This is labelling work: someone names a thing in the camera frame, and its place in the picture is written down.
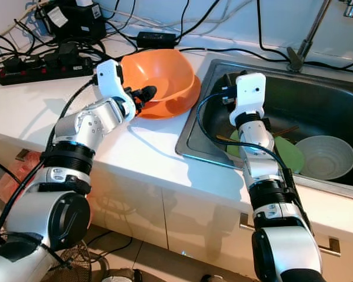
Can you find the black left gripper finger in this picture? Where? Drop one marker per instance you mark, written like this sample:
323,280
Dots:
147,95

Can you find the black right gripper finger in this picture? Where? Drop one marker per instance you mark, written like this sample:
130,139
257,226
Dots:
242,73

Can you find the orange bowl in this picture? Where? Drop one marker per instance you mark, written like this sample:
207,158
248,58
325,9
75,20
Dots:
165,73

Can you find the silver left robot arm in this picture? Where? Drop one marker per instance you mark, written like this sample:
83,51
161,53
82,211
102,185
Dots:
82,126

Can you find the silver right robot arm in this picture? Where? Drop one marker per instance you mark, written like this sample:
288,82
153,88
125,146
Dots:
259,150

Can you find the metal faucet pipe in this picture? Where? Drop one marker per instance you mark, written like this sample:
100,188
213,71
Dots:
296,60

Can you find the small black adapter box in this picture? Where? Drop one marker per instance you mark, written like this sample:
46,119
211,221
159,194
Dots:
156,40

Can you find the wooden chopstick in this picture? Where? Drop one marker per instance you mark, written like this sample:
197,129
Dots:
288,130

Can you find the black plug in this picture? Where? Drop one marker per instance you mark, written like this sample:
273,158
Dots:
68,53

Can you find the stainless steel sink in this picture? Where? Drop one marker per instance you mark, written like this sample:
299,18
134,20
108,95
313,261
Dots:
317,103

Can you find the large black power adapter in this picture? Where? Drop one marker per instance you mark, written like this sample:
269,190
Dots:
82,23

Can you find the black power strip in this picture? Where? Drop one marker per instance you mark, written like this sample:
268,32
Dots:
41,73

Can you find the white plug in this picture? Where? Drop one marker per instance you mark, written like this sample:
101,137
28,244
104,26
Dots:
85,3

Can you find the grey ribbed bowl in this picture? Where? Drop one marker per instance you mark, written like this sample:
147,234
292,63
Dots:
326,157

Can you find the red plastic bag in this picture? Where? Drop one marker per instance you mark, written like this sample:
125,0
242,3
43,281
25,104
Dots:
17,182

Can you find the grey metal pot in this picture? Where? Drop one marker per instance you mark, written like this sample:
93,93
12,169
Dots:
120,276

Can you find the black round floor object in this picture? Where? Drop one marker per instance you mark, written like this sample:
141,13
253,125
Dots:
212,278

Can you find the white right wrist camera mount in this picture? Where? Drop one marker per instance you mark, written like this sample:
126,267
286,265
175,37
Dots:
250,94

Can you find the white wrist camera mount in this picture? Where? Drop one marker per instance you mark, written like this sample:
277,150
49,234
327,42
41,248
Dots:
110,79
250,94

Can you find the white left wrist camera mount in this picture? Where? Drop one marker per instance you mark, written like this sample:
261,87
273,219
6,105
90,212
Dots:
110,79

